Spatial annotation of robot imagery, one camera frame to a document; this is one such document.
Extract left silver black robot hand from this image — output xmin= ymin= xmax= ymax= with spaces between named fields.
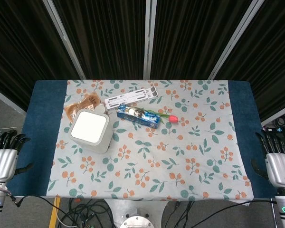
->
xmin=0 ymin=130 xmax=34 ymax=183

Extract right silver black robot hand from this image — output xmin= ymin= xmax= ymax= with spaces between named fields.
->
xmin=251 ymin=130 xmax=285 ymax=188

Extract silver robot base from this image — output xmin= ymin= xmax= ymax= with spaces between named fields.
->
xmin=104 ymin=199 xmax=170 ymax=228

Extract white square box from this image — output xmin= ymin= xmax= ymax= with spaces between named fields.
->
xmin=70 ymin=109 xmax=114 ymax=154

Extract blue table cover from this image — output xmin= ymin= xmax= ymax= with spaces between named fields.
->
xmin=6 ymin=80 xmax=278 ymax=199

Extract brown snack packet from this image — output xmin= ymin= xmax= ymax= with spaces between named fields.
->
xmin=64 ymin=93 xmax=102 ymax=124

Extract small white capped jar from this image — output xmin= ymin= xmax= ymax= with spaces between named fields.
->
xmin=95 ymin=104 xmax=108 ymax=115

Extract pink artificial tulip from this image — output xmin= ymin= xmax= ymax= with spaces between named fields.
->
xmin=144 ymin=109 xmax=185 ymax=124

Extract floral patterned tablecloth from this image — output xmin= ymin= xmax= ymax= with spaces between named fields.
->
xmin=47 ymin=79 xmax=255 ymax=202

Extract white folding laptop stand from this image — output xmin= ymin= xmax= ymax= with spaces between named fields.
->
xmin=104 ymin=86 xmax=158 ymax=110

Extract blue snack package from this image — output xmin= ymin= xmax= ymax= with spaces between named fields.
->
xmin=116 ymin=104 xmax=162 ymax=130

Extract black curtain backdrop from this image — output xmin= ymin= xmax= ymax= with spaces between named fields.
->
xmin=0 ymin=0 xmax=285 ymax=123

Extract black floor cables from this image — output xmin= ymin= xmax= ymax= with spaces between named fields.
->
xmin=8 ymin=194 xmax=278 ymax=228

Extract silver curtain frame pole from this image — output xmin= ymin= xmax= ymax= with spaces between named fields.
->
xmin=42 ymin=0 xmax=86 ymax=80
xmin=142 ymin=0 xmax=157 ymax=80
xmin=208 ymin=0 xmax=266 ymax=81

